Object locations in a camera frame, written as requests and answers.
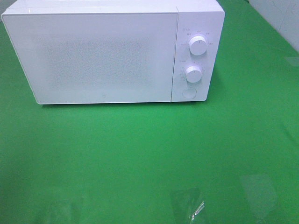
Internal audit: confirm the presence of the round white door button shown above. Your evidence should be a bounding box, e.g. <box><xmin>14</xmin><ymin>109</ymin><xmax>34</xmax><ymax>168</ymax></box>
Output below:
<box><xmin>183</xmin><ymin>88</ymin><xmax>197</xmax><ymax>99</ymax></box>

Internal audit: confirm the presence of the white microwave knob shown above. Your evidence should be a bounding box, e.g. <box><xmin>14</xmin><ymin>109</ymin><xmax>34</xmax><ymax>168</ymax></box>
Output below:
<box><xmin>185</xmin><ymin>66</ymin><xmax>203</xmax><ymax>83</ymax></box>
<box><xmin>189</xmin><ymin>35</ymin><xmax>208</xmax><ymax>56</ymax></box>

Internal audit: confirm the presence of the white partition panel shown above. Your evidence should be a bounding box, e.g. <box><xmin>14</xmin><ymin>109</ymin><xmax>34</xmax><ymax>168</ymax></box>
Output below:
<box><xmin>249</xmin><ymin>0</ymin><xmax>299</xmax><ymax>51</ymax></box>

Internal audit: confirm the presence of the white microwave oven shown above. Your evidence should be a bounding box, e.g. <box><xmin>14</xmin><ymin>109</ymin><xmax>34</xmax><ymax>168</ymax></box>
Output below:
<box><xmin>1</xmin><ymin>0</ymin><xmax>225</xmax><ymax>102</ymax></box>

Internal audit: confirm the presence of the white microwave door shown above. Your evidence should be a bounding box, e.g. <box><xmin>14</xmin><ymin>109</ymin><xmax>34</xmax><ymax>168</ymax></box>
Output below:
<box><xmin>3</xmin><ymin>13</ymin><xmax>178</xmax><ymax>105</ymax></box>

